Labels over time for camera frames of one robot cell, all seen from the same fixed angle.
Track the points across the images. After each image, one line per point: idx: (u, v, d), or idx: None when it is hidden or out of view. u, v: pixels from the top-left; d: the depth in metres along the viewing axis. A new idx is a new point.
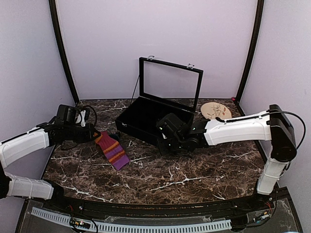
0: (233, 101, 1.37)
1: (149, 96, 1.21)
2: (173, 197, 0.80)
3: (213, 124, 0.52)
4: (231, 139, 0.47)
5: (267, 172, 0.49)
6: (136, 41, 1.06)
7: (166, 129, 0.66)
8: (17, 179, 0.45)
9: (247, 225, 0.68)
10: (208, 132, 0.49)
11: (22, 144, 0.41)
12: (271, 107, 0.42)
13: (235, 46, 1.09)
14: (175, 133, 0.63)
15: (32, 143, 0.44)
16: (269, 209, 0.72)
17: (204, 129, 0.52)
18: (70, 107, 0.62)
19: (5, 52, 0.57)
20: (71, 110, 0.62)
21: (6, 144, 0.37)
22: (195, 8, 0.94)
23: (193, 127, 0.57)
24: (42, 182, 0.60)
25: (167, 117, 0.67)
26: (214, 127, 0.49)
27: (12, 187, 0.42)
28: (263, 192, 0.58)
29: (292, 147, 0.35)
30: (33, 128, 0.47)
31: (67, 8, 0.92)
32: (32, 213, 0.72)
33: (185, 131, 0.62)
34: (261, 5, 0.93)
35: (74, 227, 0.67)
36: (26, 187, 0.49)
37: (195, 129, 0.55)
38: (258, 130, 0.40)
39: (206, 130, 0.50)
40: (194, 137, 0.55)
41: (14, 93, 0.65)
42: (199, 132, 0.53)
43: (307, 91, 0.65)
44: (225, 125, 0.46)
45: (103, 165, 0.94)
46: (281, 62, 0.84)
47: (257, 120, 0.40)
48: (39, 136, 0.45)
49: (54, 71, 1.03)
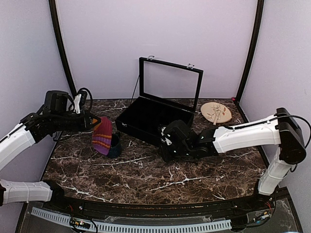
0: (233, 101, 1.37)
1: (149, 96, 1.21)
2: (173, 197, 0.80)
3: (221, 131, 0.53)
4: (241, 145, 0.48)
5: (272, 172, 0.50)
6: (136, 41, 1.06)
7: (173, 136, 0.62)
8: (12, 188, 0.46)
9: (247, 225, 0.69)
10: (217, 140, 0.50)
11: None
12: (278, 111, 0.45)
13: (235, 46, 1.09)
14: (183, 141, 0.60)
15: (11, 148, 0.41)
16: (269, 210, 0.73)
17: (213, 137, 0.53)
18: (57, 93, 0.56)
19: (5, 52, 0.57)
20: (58, 97, 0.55)
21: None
22: (195, 8, 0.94)
23: (202, 136, 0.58)
24: (41, 186, 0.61)
25: (174, 124, 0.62)
26: (223, 135, 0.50)
27: (7, 196, 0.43)
28: (263, 192, 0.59)
29: (302, 150, 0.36)
30: (16, 126, 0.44)
31: (67, 8, 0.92)
32: (32, 213, 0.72)
33: (194, 139, 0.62)
34: (261, 5, 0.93)
35: (74, 227, 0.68)
36: (22, 194, 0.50)
37: (203, 138, 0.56)
38: (267, 135, 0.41)
39: (215, 139, 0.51)
40: (203, 145, 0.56)
41: (14, 93, 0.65)
42: (207, 141, 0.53)
43: (307, 91, 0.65)
44: (234, 133, 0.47)
45: (103, 165, 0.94)
46: (282, 62, 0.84)
47: (266, 125, 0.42)
48: (17, 139, 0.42)
49: (54, 71, 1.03)
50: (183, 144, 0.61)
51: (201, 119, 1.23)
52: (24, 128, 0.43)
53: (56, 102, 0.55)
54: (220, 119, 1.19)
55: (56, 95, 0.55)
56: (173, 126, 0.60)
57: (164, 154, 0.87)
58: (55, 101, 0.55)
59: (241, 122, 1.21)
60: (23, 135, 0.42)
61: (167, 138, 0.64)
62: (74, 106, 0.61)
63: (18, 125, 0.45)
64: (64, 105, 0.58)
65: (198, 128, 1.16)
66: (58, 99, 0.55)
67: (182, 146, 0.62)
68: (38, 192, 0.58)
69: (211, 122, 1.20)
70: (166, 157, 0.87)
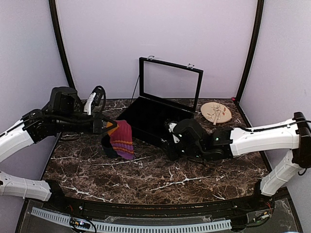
0: (233, 101, 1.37)
1: (149, 96, 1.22)
2: (173, 197, 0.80)
3: (238, 132, 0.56)
4: (258, 148, 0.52)
5: (279, 174, 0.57)
6: (137, 41, 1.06)
7: (186, 137, 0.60)
8: (10, 183, 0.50)
9: (247, 225, 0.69)
10: (234, 143, 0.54)
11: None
12: (296, 115, 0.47)
13: (235, 46, 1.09)
14: (198, 142, 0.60)
15: (7, 145, 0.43)
16: (269, 209, 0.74)
17: (230, 139, 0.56)
18: (62, 91, 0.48)
19: (5, 52, 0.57)
20: (63, 96, 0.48)
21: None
22: (195, 8, 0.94)
23: (216, 137, 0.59)
24: (41, 187, 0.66)
25: (188, 124, 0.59)
26: (241, 137, 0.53)
27: (3, 190, 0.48)
28: (266, 193, 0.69)
29: None
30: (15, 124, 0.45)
31: (67, 7, 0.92)
32: (32, 213, 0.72)
33: (207, 140, 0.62)
34: (261, 5, 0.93)
35: (74, 227, 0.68)
36: (19, 190, 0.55)
37: (218, 140, 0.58)
38: (285, 140, 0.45)
39: (232, 141, 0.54)
40: (218, 148, 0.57)
41: (13, 94, 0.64)
42: (224, 143, 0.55)
43: (307, 91, 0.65)
44: (253, 136, 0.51)
45: (103, 165, 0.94)
46: (282, 62, 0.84)
47: (285, 130, 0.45)
48: (12, 137, 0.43)
49: (54, 71, 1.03)
50: (197, 146, 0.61)
51: (201, 119, 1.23)
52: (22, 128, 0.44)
53: (61, 103, 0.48)
54: (220, 119, 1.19)
55: (60, 93, 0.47)
56: (187, 126, 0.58)
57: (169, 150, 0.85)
58: (60, 101, 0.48)
59: (241, 122, 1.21)
60: (18, 134, 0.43)
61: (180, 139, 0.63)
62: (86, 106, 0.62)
63: (20, 123, 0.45)
64: (71, 106, 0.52)
65: None
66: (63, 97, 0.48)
67: (195, 147, 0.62)
68: (37, 191, 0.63)
69: (211, 122, 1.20)
70: (172, 152, 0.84)
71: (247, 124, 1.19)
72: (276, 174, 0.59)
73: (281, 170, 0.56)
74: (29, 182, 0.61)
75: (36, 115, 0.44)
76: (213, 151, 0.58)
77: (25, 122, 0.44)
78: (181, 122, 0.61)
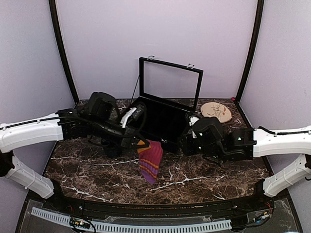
0: (233, 101, 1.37)
1: (149, 96, 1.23)
2: (173, 197, 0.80)
3: (260, 133, 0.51)
4: (276, 152, 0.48)
5: (288, 176, 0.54)
6: (137, 41, 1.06)
7: (206, 136, 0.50)
8: (20, 169, 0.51)
9: (247, 225, 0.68)
10: (258, 145, 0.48)
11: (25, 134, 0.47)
12: None
13: (236, 46, 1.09)
14: (219, 142, 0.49)
15: (38, 133, 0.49)
16: (269, 209, 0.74)
17: (253, 140, 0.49)
18: (103, 100, 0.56)
19: (5, 52, 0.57)
20: (102, 104, 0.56)
21: (8, 131, 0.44)
22: (195, 8, 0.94)
23: (238, 137, 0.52)
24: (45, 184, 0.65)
25: (211, 122, 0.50)
26: (263, 139, 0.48)
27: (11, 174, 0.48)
28: (268, 193, 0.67)
29: None
30: (50, 117, 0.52)
31: (67, 7, 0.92)
32: (32, 213, 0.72)
33: (229, 142, 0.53)
34: (261, 5, 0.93)
35: (74, 227, 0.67)
36: (27, 180, 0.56)
37: (242, 139, 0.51)
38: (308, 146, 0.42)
39: (256, 142, 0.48)
40: (240, 148, 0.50)
41: (14, 94, 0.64)
42: (249, 145, 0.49)
43: (307, 91, 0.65)
44: (277, 139, 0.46)
45: (103, 165, 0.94)
46: (282, 62, 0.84)
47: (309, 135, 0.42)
48: (46, 127, 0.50)
49: (54, 71, 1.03)
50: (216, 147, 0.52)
51: None
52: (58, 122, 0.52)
53: (98, 108, 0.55)
54: (220, 119, 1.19)
55: (100, 101, 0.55)
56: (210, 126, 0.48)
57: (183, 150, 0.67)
58: (98, 108, 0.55)
59: (241, 122, 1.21)
60: (53, 126, 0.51)
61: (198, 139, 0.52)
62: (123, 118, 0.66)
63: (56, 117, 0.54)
64: (107, 112, 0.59)
65: None
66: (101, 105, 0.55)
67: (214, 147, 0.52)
68: (41, 187, 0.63)
69: None
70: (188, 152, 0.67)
71: (247, 124, 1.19)
72: (284, 176, 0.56)
73: (290, 173, 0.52)
74: (37, 176, 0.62)
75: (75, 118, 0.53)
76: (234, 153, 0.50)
77: (61, 118, 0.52)
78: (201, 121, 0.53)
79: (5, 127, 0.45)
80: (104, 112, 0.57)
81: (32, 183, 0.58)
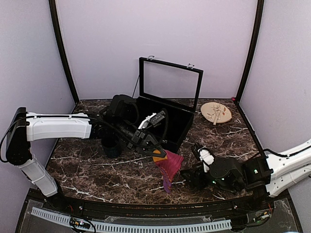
0: (233, 101, 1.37)
1: (149, 96, 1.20)
2: (173, 197, 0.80)
3: (273, 158, 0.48)
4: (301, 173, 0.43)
5: (296, 177, 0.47)
6: (136, 41, 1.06)
7: (228, 177, 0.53)
8: (36, 163, 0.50)
9: (247, 225, 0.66)
10: (274, 173, 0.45)
11: (56, 126, 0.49)
12: None
13: (236, 45, 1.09)
14: (241, 178, 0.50)
15: (68, 128, 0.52)
16: (269, 210, 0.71)
17: (269, 169, 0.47)
18: (124, 101, 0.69)
19: (4, 51, 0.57)
20: (122, 104, 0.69)
21: (39, 120, 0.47)
22: (195, 8, 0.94)
23: (255, 170, 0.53)
24: (52, 181, 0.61)
25: (232, 165, 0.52)
26: (277, 165, 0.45)
27: (26, 164, 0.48)
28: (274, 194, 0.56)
29: None
30: (81, 116, 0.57)
31: (67, 7, 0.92)
32: (32, 213, 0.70)
33: (248, 175, 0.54)
34: (261, 6, 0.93)
35: (74, 227, 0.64)
36: (37, 175, 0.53)
37: (258, 172, 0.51)
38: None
39: (272, 171, 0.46)
40: (260, 181, 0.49)
41: (14, 94, 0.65)
42: (266, 175, 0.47)
43: (307, 91, 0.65)
44: (290, 161, 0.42)
45: (103, 166, 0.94)
46: (282, 62, 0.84)
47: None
48: (77, 124, 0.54)
49: (54, 71, 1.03)
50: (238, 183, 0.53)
51: (201, 119, 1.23)
52: (88, 122, 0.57)
53: (121, 107, 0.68)
54: (220, 119, 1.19)
55: (123, 102, 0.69)
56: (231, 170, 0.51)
57: (194, 182, 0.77)
58: (121, 108, 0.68)
59: (240, 122, 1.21)
60: (84, 124, 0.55)
61: (219, 181, 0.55)
62: (144, 123, 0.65)
63: (86, 116, 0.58)
64: (128, 112, 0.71)
65: (198, 128, 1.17)
66: (123, 105, 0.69)
67: (233, 184, 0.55)
68: (45, 185, 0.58)
69: (211, 123, 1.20)
70: (200, 185, 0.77)
71: (247, 124, 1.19)
72: (291, 176, 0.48)
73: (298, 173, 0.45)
74: (48, 174, 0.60)
75: (100, 118, 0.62)
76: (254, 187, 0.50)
77: (91, 119, 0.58)
78: (219, 163, 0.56)
79: (36, 116, 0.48)
80: (125, 112, 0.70)
81: (41, 179, 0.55)
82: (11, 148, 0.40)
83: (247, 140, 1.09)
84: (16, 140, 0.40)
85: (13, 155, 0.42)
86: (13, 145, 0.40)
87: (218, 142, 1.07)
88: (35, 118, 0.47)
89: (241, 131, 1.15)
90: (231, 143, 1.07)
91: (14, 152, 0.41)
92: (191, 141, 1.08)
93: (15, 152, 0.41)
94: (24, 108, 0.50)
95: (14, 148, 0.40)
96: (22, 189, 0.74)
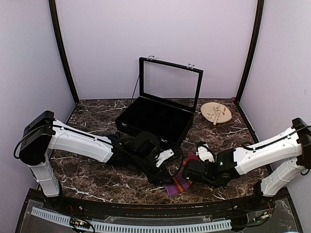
0: (233, 101, 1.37)
1: (149, 96, 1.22)
2: (173, 197, 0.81)
3: (240, 153, 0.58)
4: (264, 164, 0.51)
5: (283, 176, 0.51)
6: (137, 41, 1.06)
7: (194, 177, 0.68)
8: (47, 166, 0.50)
9: (247, 225, 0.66)
10: (239, 164, 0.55)
11: (81, 144, 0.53)
12: (294, 120, 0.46)
13: (236, 45, 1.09)
14: (203, 176, 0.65)
15: (91, 149, 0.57)
16: (269, 210, 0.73)
17: (234, 162, 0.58)
18: (149, 140, 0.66)
19: (4, 51, 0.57)
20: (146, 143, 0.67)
21: (66, 133, 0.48)
22: (195, 8, 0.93)
23: (220, 162, 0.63)
24: (56, 187, 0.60)
25: (188, 166, 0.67)
26: (245, 158, 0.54)
27: (39, 166, 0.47)
28: (268, 195, 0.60)
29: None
30: (105, 142, 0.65)
31: (66, 7, 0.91)
32: (32, 213, 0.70)
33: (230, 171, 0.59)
34: (261, 6, 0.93)
35: (74, 227, 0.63)
36: (44, 177, 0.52)
37: (223, 164, 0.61)
38: (291, 150, 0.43)
39: (236, 163, 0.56)
40: (225, 172, 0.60)
41: (14, 94, 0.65)
42: (229, 167, 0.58)
43: (307, 91, 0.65)
44: (255, 154, 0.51)
45: (103, 165, 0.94)
46: (283, 61, 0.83)
47: (287, 141, 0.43)
48: (101, 148, 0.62)
49: (54, 71, 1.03)
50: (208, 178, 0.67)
51: (201, 119, 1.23)
52: (110, 149, 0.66)
53: (144, 144, 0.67)
54: (220, 119, 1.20)
55: (148, 141, 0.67)
56: (188, 170, 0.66)
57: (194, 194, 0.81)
58: (144, 145, 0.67)
59: (240, 122, 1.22)
60: (105, 150, 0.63)
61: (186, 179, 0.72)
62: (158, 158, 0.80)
63: (109, 142, 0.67)
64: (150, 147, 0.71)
65: (198, 128, 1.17)
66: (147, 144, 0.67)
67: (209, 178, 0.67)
68: (49, 186, 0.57)
69: (211, 122, 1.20)
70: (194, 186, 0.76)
71: (247, 124, 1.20)
72: (278, 176, 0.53)
73: (283, 172, 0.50)
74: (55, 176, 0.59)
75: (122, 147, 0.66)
76: (221, 177, 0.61)
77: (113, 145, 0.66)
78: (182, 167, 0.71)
79: (63, 127, 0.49)
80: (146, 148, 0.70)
81: (47, 181, 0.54)
82: (26, 149, 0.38)
83: (247, 140, 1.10)
84: (36, 144, 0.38)
85: (26, 155, 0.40)
86: (34, 149, 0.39)
87: (218, 142, 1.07)
88: (61, 129, 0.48)
89: (241, 131, 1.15)
90: (232, 143, 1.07)
91: (28, 152, 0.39)
92: (192, 141, 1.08)
93: (30, 154, 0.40)
94: (51, 113, 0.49)
95: (32, 150, 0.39)
96: (22, 189, 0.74)
